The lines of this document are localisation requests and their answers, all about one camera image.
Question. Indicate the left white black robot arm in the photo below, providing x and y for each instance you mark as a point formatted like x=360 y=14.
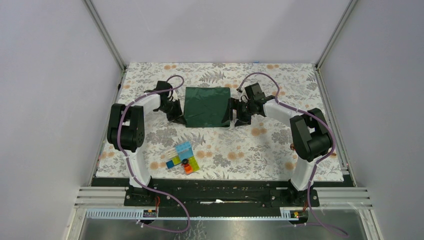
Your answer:
x=126 y=127

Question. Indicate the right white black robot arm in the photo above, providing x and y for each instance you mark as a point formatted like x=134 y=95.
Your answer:
x=312 y=138

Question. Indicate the dark green cloth napkin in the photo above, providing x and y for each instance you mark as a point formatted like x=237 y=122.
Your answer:
x=204 y=107

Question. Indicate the colourful toy brick assembly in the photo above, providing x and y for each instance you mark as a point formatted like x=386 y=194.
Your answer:
x=182 y=155

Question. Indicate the floral patterned table mat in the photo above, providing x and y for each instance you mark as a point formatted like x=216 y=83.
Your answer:
x=260 y=151

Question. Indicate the left aluminium frame post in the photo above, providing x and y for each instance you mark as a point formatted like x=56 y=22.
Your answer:
x=104 y=33

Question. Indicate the copper spoon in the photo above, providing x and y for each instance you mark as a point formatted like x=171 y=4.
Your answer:
x=293 y=149

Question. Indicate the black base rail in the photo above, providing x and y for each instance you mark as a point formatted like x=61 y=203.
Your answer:
x=210 y=198

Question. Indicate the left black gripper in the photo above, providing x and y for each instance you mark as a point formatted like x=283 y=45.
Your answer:
x=177 y=117

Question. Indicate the aluminium frame post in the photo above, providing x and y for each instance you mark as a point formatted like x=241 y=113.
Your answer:
x=334 y=36
x=104 y=33

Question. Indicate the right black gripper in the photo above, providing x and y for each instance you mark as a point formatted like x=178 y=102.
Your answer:
x=241 y=120

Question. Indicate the right aluminium frame post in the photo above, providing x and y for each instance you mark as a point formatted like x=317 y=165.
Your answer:
x=334 y=36

